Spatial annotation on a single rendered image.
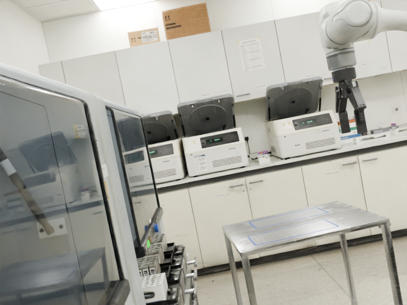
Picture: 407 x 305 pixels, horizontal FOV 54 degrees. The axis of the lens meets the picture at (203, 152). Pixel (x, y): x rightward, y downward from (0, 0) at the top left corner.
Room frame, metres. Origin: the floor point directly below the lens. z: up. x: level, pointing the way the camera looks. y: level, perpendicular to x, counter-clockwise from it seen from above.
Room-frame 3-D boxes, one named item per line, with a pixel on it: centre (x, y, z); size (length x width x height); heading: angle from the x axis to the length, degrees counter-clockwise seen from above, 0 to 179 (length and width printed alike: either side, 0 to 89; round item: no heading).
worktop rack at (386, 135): (3.65, -1.55, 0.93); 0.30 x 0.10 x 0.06; 82
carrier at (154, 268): (1.36, 0.24, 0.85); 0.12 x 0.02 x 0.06; 1
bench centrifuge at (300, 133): (3.82, -0.96, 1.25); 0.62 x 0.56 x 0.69; 0
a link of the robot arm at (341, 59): (1.31, -0.50, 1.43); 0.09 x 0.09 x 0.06
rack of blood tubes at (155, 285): (1.21, 0.34, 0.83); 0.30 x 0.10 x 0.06; 90
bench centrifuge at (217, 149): (3.81, -0.10, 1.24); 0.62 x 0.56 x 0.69; 1
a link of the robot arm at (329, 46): (1.30, -0.50, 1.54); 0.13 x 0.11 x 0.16; 174
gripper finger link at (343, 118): (1.38, -0.50, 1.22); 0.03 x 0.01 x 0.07; 90
